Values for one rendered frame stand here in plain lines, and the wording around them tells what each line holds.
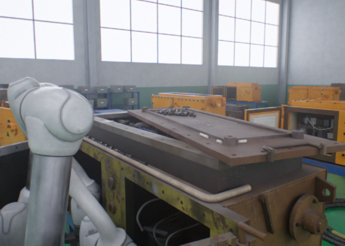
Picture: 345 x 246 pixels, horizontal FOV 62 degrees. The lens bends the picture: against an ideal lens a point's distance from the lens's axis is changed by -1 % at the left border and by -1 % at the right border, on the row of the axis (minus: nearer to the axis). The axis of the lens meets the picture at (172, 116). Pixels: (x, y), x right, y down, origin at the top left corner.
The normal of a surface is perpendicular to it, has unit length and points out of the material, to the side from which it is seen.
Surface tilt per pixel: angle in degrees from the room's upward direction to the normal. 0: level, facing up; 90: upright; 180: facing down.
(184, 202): 90
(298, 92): 90
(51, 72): 90
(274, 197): 90
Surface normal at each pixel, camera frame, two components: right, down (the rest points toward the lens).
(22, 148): 0.92, 0.05
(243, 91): -0.81, 0.07
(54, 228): 0.69, 0.08
